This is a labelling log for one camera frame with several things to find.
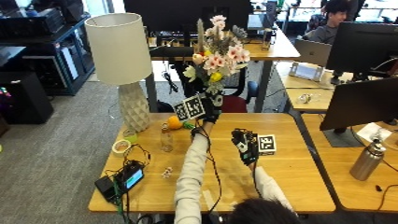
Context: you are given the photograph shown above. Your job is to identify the black computer monitor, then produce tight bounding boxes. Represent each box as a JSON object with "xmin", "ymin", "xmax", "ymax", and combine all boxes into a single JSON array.
[{"xmin": 325, "ymin": 21, "xmax": 398, "ymax": 86}]

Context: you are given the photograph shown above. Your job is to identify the black power adapter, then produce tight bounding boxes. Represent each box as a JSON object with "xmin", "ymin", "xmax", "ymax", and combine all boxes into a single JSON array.
[{"xmin": 94, "ymin": 175, "xmax": 119, "ymax": 203}]

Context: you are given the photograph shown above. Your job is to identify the white paper sheet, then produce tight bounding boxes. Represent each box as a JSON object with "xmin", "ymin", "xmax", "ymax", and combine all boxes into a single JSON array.
[{"xmin": 354, "ymin": 121, "xmax": 393, "ymax": 145}]

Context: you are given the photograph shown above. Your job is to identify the left glove marker cube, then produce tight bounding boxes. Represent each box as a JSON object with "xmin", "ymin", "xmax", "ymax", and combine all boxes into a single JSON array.
[{"xmin": 172, "ymin": 94, "xmax": 208, "ymax": 122}]

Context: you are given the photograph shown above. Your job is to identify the person's left hand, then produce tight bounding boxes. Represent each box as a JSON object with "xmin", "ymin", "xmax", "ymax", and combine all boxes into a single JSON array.
[{"xmin": 200, "ymin": 92, "xmax": 225, "ymax": 124}]

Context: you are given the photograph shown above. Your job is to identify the grey laptop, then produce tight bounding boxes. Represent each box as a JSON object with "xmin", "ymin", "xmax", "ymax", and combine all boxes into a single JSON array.
[{"xmin": 295, "ymin": 38, "xmax": 333, "ymax": 68}]

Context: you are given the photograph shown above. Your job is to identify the glove marker cube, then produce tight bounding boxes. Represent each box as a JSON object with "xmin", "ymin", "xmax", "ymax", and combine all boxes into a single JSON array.
[
  {"xmin": 172, "ymin": 94, "xmax": 208, "ymax": 122},
  {"xmin": 256, "ymin": 133, "xmax": 279, "ymax": 157}
]

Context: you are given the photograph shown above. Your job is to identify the green tape roll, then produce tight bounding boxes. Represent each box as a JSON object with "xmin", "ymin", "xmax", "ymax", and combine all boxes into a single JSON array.
[{"xmin": 123, "ymin": 128, "xmax": 140, "ymax": 144}]

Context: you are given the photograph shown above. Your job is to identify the black glove cable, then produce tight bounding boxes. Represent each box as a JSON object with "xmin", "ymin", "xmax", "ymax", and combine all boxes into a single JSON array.
[{"xmin": 191, "ymin": 119, "xmax": 224, "ymax": 217}]

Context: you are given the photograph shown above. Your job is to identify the wooden background desk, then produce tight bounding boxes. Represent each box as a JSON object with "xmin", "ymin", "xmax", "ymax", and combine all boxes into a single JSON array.
[{"xmin": 145, "ymin": 25, "xmax": 303, "ymax": 114}]

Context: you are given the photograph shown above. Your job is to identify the white tape roll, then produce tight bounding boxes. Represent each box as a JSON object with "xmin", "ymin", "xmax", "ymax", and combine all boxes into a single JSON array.
[{"xmin": 111, "ymin": 138, "xmax": 133, "ymax": 158}]

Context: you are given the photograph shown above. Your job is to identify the red office chair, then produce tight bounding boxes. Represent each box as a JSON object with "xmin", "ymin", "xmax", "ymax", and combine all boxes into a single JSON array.
[{"xmin": 220, "ymin": 79, "xmax": 260, "ymax": 114}]

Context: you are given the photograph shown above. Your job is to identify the black device with screen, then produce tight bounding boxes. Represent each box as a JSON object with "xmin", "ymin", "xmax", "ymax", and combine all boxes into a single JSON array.
[{"xmin": 115, "ymin": 162, "xmax": 145, "ymax": 194}]

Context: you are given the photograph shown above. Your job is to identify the artificial flower bouquet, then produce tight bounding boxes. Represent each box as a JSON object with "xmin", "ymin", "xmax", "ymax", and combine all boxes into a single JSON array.
[{"xmin": 181, "ymin": 14, "xmax": 253, "ymax": 98}]

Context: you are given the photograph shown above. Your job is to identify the steel water bottle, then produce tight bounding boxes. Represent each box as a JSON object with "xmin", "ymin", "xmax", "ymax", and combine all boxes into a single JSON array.
[{"xmin": 349, "ymin": 137, "xmax": 389, "ymax": 182}]

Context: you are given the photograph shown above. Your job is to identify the right glove marker cube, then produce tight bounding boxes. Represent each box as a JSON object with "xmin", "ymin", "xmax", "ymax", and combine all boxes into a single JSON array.
[{"xmin": 256, "ymin": 133, "xmax": 279, "ymax": 157}]

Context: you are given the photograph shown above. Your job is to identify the black monitor with stand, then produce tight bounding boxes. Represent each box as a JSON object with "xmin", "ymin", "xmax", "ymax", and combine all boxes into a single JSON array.
[{"xmin": 318, "ymin": 77, "xmax": 398, "ymax": 148}]

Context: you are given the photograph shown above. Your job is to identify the person's right hand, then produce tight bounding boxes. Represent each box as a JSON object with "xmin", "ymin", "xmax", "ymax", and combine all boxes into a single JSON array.
[{"xmin": 231, "ymin": 127, "xmax": 261, "ymax": 167}]

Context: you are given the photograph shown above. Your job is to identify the tablet on stand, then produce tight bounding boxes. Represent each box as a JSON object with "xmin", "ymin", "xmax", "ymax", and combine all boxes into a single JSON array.
[{"xmin": 288, "ymin": 61, "xmax": 326, "ymax": 83}]

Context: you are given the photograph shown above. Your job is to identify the dark blue shelf unit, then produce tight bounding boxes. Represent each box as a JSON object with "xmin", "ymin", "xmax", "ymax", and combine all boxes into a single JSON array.
[{"xmin": 0, "ymin": 8, "xmax": 96, "ymax": 97}]

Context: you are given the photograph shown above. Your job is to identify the black device cables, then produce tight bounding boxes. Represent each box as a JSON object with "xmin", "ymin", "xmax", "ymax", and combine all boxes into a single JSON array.
[{"xmin": 104, "ymin": 143, "xmax": 153, "ymax": 224}]

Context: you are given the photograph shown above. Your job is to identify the white table lamp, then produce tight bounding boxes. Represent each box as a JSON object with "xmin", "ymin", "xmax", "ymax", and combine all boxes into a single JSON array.
[{"xmin": 84, "ymin": 12, "xmax": 155, "ymax": 133}]

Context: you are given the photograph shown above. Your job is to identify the black cabinet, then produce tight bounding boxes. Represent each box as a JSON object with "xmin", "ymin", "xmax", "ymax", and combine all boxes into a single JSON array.
[{"xmin": 0, "ymin": 71, "xmax": 56, "ymax": 126}]

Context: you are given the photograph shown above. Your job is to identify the large black screen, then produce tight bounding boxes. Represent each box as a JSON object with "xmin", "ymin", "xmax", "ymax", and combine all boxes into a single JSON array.
[{"xmin": 123, "ymin": 0, "xmax": 256, "ymax": 33}]

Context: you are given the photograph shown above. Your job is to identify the clear glass object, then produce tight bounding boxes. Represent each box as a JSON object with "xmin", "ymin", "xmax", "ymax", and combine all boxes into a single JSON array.
[{"xmin": 297, "ymin": 92, "xmax": 324, "ymax": 105}]

